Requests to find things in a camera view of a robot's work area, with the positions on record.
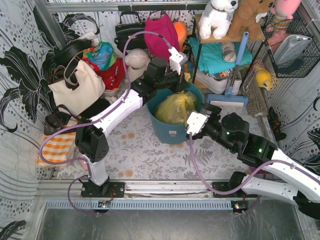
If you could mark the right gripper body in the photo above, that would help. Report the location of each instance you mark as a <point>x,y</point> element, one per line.
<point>208,113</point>

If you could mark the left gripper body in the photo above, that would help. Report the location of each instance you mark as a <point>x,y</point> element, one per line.
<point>177,80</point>

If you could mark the yellow trash bag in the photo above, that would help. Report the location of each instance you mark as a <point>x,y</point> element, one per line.
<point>174,108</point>

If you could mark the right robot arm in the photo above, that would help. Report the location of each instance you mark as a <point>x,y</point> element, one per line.
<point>275,175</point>

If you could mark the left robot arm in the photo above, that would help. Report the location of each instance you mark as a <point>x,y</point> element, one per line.
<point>91,134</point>

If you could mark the magenta fuzzy bag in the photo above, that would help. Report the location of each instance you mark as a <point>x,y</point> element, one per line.
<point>155,44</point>

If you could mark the teal trash bin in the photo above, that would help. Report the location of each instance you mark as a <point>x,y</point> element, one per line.
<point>172,134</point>

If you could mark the colorful patterned bag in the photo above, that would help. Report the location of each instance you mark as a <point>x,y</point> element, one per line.
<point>100,57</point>

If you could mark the cream canvas tote bag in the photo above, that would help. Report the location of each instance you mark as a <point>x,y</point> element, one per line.
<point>77,99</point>

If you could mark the brown patterned bag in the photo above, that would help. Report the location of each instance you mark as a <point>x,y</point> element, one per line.
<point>58,120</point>

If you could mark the rainbow striped cloth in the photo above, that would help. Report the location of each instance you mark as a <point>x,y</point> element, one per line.
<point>188,71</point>

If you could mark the teal folded cloth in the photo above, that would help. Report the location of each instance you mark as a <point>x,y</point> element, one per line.
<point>211,58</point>

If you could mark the white lamb plush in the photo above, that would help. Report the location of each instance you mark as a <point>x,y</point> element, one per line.
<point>137,61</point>

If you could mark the orange plush toy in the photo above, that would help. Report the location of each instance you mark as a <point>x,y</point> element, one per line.
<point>181,31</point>

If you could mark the yellow duck plush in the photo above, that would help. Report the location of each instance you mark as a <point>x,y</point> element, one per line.
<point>262,75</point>

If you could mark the red cloth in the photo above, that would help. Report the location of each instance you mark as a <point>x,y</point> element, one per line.
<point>113,76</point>

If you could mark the black leather handbag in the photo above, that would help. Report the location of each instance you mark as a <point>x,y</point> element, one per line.
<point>125,31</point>

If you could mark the white husky plush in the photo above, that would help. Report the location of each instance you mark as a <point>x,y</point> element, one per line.
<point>216,18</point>

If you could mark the black shelf rack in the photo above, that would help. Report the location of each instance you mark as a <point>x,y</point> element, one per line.
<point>238,38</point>

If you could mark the silver pouch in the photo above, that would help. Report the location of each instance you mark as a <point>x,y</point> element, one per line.
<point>291,48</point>

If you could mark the brown dog plush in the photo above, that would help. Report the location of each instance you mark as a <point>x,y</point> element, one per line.
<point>247,16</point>

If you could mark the pink plush toy top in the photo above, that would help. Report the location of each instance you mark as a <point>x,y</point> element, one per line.
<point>283,11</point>

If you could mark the orange checkered towel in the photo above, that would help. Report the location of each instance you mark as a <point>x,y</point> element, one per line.
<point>60,148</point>

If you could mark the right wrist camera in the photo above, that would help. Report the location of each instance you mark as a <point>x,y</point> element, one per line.
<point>195,122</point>

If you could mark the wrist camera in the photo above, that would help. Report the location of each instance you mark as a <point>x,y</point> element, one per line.
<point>176,60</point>
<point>195,122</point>

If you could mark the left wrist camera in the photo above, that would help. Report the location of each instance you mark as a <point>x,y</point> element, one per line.
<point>176,60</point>

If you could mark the black wire basket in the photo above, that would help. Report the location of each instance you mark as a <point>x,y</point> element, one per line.
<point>306,62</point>

